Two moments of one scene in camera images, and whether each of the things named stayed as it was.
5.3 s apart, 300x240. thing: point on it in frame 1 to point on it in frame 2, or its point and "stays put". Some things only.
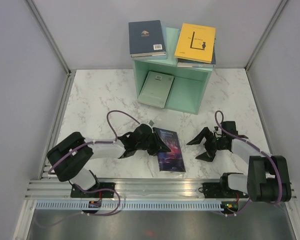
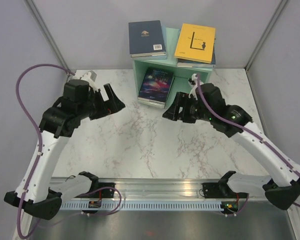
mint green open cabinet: [189, 84] stays put
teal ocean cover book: [190, 63] stays put
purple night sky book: [173, 160] to [156, 85]
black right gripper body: [215, 143] to [192, 110]
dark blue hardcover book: [146, 39] stays put
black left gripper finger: [161, 146] to [114, 104]
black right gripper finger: [205, 133] to [172, 113]
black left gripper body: [150, 144] to [95, 107]
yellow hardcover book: [196, 43] stays put
